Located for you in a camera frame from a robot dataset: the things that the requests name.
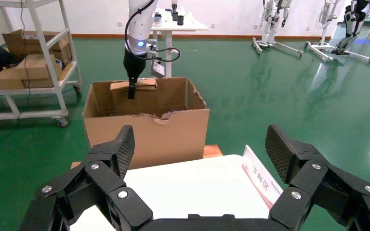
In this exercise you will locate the grey metal robot stand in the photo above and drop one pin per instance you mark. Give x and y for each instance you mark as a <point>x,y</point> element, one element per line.
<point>287,48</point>
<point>319,52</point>

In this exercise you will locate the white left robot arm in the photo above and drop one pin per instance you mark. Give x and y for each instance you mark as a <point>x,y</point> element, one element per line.
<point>140,22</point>

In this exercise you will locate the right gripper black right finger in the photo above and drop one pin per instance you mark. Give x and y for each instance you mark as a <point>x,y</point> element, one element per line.
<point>319,188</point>

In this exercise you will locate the black cup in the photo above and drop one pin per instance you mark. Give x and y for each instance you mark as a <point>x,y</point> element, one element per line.
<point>174,16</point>
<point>180,20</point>

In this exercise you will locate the glass jar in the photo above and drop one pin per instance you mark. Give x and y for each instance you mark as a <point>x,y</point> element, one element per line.
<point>157,19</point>

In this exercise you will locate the acrylic table sign red white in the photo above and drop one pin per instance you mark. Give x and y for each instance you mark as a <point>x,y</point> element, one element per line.
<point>261,178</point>

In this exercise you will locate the white side table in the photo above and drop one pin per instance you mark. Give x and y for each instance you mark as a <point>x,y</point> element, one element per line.
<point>185,25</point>

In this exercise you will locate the flat brown cardboard box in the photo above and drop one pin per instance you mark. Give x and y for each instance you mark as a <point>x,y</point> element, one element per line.
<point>39,83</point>

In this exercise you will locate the black and white humanoid robot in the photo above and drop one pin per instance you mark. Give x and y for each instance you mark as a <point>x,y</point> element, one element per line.
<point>352,22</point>

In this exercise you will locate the large torn cardboard box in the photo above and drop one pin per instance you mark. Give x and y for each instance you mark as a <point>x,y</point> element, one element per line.
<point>146,143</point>

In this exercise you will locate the white metal shelf cart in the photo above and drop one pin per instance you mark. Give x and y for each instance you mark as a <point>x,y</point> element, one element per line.
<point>28,114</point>

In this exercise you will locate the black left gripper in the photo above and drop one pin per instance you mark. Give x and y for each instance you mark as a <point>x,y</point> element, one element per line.
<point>134,65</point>

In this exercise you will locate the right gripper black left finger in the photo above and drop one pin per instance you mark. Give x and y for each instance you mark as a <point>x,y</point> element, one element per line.
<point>102,188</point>

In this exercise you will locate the small cardboard box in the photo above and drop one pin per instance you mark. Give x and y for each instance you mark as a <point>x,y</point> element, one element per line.
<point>146,98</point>

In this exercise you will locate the cardboard box with white label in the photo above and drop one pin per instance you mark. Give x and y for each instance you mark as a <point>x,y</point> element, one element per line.
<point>15,46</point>

